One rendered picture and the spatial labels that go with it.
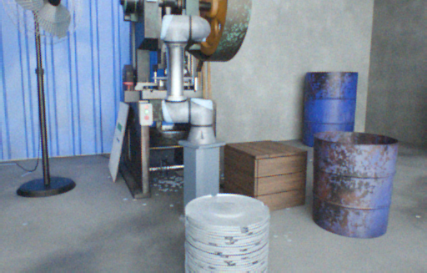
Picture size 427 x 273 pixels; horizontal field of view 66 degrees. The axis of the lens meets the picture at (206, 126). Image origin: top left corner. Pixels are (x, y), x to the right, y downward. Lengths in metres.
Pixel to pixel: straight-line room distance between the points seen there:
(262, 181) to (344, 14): 3.46
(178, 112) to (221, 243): 0.82
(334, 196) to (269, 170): 0.39
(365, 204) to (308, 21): 3.19
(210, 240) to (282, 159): 1.04
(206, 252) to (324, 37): 3.98
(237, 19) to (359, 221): 1.42
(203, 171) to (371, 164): 0.82
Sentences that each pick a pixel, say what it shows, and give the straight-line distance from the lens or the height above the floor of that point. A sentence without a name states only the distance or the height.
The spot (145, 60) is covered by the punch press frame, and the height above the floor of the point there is 0.93.
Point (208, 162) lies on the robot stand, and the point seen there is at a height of 0.35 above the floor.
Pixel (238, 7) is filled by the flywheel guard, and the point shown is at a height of 1.25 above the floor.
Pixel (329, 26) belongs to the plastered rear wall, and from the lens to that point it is 4.83.
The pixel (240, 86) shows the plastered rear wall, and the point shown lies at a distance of 4.03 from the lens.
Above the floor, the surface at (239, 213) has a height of 0.34.
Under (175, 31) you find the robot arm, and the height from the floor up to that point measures 1.01.
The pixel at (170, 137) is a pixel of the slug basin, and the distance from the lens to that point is 2.37.
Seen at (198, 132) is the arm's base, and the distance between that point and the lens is 1.70.
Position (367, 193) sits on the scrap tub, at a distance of 1.80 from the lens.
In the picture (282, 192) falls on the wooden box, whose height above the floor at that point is 0.11.
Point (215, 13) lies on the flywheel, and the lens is 2.61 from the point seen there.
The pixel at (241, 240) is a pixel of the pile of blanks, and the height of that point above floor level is 0.29.
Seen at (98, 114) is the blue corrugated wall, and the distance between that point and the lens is 3.52.
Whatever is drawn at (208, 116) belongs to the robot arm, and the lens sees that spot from 1.70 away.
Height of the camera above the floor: 0.78
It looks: 8 degrees down
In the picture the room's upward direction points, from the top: straight up
